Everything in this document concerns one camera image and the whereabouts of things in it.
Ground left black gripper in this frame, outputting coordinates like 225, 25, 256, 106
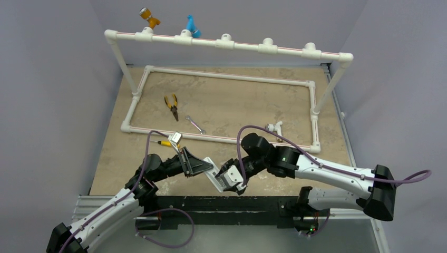
151, 147, 212, 182

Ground white remote control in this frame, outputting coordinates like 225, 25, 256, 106
204, 157, 227, 193

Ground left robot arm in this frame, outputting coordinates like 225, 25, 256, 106
46, 148, 215, 252

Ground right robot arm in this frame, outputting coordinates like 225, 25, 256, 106
207, 133, 396, 221

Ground silver open-end wrench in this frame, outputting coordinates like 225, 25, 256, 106
185, 115, 206, 135

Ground white PVC tap fitting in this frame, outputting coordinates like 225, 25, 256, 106
265, 121, 283, 142

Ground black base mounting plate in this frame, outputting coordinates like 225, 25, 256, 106
123, 195, 332, 231

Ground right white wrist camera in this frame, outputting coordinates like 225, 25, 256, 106
220, 165, 247, 193

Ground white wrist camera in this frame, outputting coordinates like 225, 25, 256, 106
220, 165, 247, 193
168, 132, 183, 151

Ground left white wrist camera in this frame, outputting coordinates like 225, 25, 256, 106
168, 132, 183, 151

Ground yellow handled screwdriver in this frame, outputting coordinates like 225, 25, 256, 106
150, 140, 172, 147

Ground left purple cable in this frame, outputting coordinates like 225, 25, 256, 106
57, 130, 196, 253

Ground yellow handled pliers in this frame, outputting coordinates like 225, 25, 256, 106
164, 93, 179, 122

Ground aluminium extrusion rail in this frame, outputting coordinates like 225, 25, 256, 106
71, 194, 382, 221

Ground white PVC pipe frame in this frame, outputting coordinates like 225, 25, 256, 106
104, 27, 354, 154

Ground blue hose nozzle fitting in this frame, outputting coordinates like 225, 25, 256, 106
186, 14, 201, 38

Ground orange hose nozzle fitting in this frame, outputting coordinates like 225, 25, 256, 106
139, 7, 161, 29

